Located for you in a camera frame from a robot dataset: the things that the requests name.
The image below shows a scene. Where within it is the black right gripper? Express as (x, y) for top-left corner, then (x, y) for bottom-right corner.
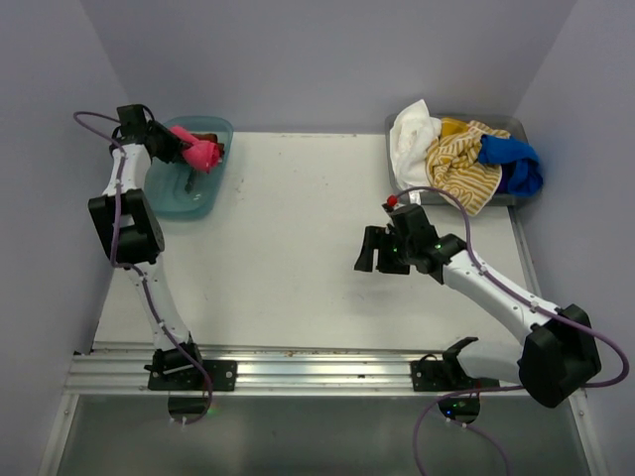
(354, 225), (416, 276)

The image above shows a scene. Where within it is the teal translucent plastic bin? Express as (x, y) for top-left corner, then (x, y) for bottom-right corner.
(144, 116), (234, 221)

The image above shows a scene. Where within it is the pink towel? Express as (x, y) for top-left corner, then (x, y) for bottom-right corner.
(170, 126), (224, 174)

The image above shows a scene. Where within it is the brown microfiber towel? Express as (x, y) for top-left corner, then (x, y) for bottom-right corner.
(192, 133), (224, 158)

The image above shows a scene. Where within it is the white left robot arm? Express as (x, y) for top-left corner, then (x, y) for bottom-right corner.
(88, 104), (206, 390)

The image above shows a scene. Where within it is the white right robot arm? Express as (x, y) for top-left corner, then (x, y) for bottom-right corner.
(354, 204), (601, 408)

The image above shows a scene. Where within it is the yellow striped towel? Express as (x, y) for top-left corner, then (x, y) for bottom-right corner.
(426, 117), (511, 216)

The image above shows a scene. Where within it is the white towel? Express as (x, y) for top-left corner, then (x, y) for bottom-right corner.
(389, 99), (442, 191)

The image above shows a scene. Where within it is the blue towel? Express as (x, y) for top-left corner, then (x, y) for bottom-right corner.
(478, 135), (544, 197)

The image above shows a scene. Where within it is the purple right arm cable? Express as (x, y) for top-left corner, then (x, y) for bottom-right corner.
(386, 185), (630, 476)

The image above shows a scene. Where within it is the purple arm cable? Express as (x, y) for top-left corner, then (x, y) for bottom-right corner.
(386, 185), (630, 476)
(72, 110), (214, 426)

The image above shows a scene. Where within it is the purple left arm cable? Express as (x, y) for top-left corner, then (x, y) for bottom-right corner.
(72, 110), (214, 426)

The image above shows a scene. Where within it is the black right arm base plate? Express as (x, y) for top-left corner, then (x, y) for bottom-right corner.
(410, 359), (500, 393)

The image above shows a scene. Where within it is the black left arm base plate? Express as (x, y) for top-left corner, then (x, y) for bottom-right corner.
(144, 360), (238, 392)

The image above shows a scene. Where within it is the aluminium mounting rail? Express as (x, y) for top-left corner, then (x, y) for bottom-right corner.
(63, 349), (586, 398)

